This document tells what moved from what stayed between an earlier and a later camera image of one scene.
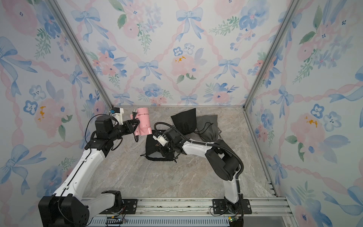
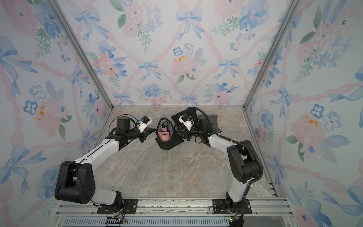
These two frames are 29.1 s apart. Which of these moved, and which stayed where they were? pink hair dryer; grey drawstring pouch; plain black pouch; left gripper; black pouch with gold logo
Moved: pink hair dryer; left gripper; black pouch with gold logo
Stayed: grey drawstring pouch; plain black pouch
